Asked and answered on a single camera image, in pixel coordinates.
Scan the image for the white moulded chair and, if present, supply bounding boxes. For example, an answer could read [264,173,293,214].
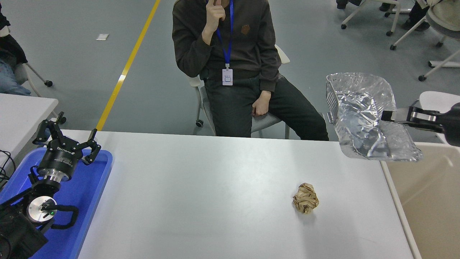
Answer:
[419,91,460,144]

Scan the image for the blue lanyard with badge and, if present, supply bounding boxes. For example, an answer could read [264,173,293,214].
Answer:
[216,0,234,86]

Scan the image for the person's right hand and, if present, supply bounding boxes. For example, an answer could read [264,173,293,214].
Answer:
[201,0,226,45]

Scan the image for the white chair base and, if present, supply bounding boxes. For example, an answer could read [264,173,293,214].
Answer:
[419,49,460,82]

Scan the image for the cream-backed swivel chair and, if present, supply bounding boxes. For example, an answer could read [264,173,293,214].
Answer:
[390,0,460,50]

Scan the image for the large pale bin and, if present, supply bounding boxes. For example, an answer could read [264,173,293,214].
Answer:
[380,141,460,259]

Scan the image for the white floor bar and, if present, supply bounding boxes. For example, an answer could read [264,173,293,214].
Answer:
[428,60,460,68]

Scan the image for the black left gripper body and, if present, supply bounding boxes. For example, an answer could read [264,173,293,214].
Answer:
[37,140,84,178]

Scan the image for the person's left hand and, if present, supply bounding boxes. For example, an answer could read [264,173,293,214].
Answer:
[252,91,272,117]

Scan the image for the white side table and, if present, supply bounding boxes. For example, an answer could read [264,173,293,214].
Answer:
[0,93,59,173]

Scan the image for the grey office chair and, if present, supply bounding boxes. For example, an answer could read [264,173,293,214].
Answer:
[187,45,291,140]

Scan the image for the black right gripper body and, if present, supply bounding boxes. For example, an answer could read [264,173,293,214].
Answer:
[442,103,460,147]

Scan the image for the person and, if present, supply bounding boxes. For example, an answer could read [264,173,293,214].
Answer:
[0,13,32,96]
[336,0,363,9]
[172,0,330,141]
[401,0,432,31]

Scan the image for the foil tray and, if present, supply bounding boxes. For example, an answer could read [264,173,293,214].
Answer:
[326,72,424,162]

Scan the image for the black cables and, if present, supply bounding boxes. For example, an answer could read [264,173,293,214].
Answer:
[0,149,17,189]

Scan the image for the blue plastic tray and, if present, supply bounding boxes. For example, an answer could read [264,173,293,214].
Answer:
[0,147,114,259]

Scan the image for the tan paper ball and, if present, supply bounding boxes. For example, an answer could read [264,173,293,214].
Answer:
[293,183,319,214]

